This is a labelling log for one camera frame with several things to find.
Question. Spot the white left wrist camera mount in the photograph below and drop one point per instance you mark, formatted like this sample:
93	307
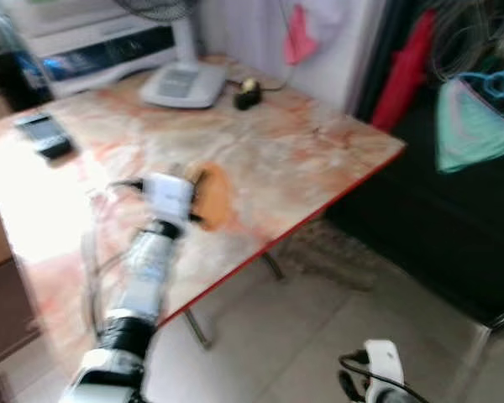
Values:
168	195

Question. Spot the brown wooden furniture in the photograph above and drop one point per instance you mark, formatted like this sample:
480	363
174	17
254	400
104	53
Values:
4	302

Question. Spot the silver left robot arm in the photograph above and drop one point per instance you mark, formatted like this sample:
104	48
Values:
143	269

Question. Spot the marble pattern table red edge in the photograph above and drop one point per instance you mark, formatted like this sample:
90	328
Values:
277	151

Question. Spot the small black tape dispenser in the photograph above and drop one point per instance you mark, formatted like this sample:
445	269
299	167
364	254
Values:
248	96

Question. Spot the black cabinet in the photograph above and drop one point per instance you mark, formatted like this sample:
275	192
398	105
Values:
437	227

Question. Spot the grey patterned doormat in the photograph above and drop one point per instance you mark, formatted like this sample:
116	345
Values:
336	252

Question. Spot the green hanging cloth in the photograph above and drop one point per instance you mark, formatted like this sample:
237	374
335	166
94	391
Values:
466	126

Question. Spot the red hanging cloth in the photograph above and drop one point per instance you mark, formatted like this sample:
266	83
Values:
403	75

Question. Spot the black phone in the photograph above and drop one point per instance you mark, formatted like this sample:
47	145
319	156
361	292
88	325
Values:
44	134

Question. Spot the pink hanging cloth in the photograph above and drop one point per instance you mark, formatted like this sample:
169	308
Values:
298	38

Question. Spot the white hanging cloth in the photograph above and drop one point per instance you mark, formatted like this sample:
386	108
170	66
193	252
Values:
340	17

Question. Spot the white printer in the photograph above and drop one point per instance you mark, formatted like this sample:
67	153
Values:
92	46

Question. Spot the white standing fan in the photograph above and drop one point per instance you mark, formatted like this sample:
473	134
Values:
182	84

